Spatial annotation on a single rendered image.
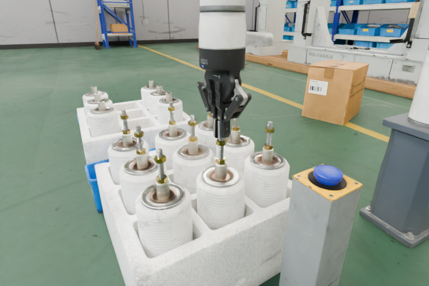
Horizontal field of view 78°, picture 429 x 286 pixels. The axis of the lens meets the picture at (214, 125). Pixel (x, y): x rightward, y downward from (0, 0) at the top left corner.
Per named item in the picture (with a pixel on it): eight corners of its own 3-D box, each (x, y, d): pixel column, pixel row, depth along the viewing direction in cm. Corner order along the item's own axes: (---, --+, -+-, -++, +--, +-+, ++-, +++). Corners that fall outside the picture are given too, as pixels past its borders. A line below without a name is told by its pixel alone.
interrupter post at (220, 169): (228, 179, 51) (228, 165, 50) (216, 182, 50) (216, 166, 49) (225, 173, 53) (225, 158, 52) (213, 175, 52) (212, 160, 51)
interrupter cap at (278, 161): (289, 170, 54) (289, 168, 54) (252, 171, 54) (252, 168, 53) (279, 153, 61) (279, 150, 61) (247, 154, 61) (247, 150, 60)
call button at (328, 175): (323, 172, 42) (325, 161, 41) (346, 185, 39) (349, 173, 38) (306, 179, 40) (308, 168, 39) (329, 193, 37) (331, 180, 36)
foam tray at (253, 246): (219, 179, 95) (219, 133, 88) (305, 257, 64) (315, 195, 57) (104, 219, 76) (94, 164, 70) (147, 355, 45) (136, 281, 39)
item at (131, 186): (137, 256, 56) (126, 184, 49) (123, 229, 63) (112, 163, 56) (178, 237, 61) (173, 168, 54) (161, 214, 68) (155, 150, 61)
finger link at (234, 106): (236, 93, 40) (220, 113, 44) (241, 103, 39) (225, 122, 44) (249, 90, 41) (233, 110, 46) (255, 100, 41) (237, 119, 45)
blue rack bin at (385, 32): (394, 36, 493) (397, 23, 486) (416, 36, 462) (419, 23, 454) (377, 36, 472) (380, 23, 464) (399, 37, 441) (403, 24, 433)
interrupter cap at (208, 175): (246, 185, 49) (246, 182, 49) (207, 192, 47) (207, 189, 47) (232, 165, 56) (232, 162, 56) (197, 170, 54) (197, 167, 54)
